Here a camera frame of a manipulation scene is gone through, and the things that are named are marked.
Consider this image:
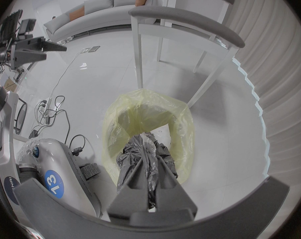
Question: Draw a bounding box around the black plastic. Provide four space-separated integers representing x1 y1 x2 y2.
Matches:
116 132 179 210

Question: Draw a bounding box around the white curtain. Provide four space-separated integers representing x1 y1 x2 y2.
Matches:
223 0 301 181

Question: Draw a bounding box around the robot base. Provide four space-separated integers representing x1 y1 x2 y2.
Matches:
0 91 103 220

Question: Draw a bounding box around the black cable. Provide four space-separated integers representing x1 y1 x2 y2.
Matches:
69 134 87 157
35 95 72 145

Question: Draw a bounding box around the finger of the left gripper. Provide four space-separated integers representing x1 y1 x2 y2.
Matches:
42 40 68 52
15 53 47 63

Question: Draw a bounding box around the yellow plastic bag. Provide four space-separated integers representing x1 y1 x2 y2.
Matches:
101 89 194 185

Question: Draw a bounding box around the white cable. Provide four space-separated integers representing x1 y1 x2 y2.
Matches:
49 49 85 101

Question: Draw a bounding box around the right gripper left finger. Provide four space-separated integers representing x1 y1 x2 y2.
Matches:
108 156 149 219

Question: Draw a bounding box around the white trash bin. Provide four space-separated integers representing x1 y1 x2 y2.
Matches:
103 91 193 184

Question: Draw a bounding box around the white power strip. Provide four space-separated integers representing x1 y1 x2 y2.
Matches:
41 97 54 119

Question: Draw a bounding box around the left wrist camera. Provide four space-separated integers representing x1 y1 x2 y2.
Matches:
17 19 37 40

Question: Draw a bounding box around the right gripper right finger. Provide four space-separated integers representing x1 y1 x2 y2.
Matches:
156 156 198 218

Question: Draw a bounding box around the grey and white chair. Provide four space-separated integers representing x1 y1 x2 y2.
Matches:
129 0 246 109

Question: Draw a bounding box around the pale grey sofa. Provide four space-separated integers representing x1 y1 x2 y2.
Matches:
43 0 164 43

